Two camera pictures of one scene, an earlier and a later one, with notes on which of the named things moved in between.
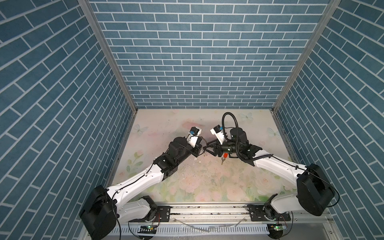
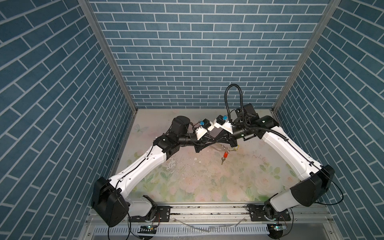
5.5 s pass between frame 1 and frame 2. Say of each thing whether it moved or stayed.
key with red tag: stayed
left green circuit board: stayed
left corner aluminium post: stayed
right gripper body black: moved
